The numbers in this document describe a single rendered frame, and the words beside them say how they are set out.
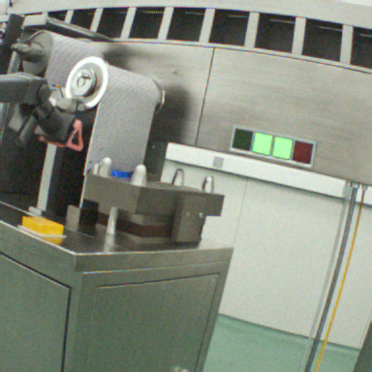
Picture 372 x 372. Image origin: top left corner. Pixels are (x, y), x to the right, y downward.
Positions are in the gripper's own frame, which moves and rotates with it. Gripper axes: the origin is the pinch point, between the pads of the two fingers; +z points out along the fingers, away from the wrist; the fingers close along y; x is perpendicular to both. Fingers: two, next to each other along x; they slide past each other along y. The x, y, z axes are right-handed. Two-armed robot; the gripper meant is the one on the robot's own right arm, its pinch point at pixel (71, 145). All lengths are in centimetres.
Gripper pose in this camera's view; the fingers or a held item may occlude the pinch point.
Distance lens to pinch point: 144.3
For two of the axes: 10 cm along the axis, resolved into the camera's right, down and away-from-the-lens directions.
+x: 4.2, -8.4, 3.5
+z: 3.7, 5.1, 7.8
